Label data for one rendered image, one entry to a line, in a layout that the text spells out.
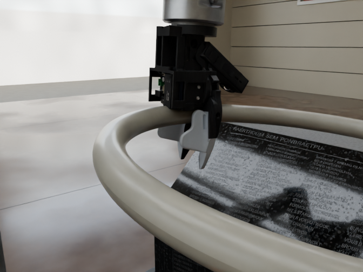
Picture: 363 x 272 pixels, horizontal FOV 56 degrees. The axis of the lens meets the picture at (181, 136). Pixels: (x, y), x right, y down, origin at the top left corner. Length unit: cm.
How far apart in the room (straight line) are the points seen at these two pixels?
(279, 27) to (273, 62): 83
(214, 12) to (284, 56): 811
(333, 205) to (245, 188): 21
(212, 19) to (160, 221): 35
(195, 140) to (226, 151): 47
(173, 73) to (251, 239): 33
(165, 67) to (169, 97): 4
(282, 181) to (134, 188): 66
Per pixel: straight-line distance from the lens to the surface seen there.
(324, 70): 804
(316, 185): 83
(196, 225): 19
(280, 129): 98
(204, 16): 49
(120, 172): 24
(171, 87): 48
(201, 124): 51
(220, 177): 93
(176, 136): 57
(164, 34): 50
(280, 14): 875
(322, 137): 93
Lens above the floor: 105
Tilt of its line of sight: 15 degrees down
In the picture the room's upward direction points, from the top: straight up
